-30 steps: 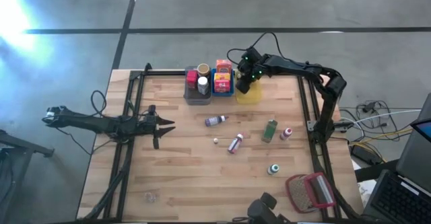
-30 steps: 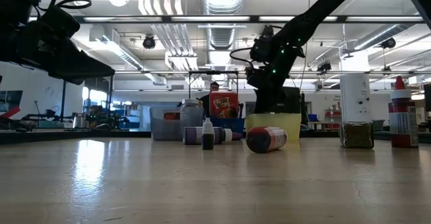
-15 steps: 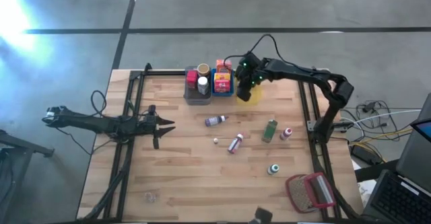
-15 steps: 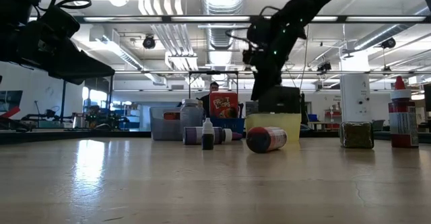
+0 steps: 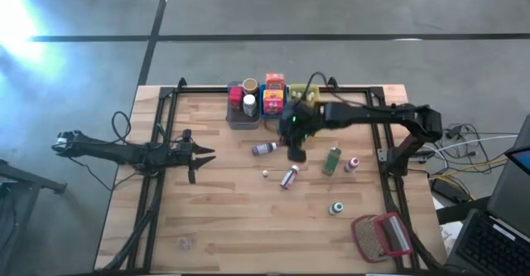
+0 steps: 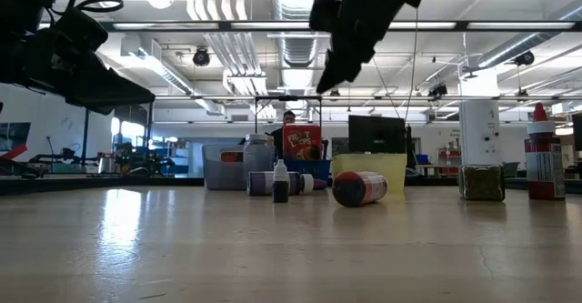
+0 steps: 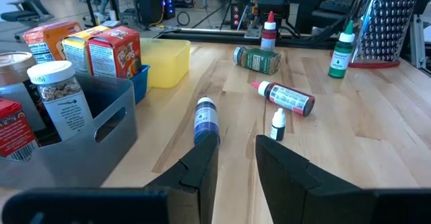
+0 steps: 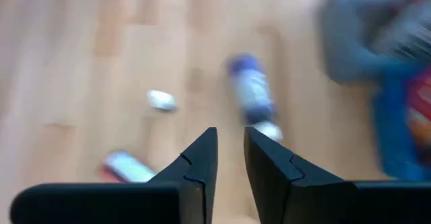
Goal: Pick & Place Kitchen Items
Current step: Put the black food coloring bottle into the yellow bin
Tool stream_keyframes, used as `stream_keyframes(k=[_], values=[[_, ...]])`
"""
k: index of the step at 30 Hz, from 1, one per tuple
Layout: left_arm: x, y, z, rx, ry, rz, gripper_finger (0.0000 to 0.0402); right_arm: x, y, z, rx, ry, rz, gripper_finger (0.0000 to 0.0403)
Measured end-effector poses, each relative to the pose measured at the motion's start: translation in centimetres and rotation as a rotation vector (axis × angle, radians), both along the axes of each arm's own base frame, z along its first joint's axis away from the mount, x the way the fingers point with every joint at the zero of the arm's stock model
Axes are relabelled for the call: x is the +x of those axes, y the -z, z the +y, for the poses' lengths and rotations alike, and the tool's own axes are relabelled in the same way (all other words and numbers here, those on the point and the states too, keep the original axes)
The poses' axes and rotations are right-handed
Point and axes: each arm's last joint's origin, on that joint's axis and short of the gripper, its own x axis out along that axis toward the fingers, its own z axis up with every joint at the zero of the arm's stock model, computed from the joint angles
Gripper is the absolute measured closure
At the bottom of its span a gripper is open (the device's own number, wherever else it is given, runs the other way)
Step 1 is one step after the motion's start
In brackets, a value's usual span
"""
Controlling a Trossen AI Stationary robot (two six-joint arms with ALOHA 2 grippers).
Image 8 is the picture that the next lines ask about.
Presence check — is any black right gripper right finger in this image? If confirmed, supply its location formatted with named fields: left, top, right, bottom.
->
left=244, top=126, right=431, bottom=224

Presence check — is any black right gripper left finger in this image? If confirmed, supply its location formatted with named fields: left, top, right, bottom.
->
left=9, top=126, right=219, bottom=224

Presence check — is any purple bottle with white label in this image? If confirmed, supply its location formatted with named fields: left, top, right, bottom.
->
left=226, top=52, right=284, bottom=143

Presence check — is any red cereal box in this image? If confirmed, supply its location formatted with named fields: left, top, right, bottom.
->
left=405, top=69, right=431, bottom=151

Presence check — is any blue plastic basket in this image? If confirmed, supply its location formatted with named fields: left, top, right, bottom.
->
left=370, top=65, right=431, bottom=181

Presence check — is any grey plastic bin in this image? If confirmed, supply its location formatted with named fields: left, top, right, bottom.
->
left=316, top=0, right=431, bottom=83

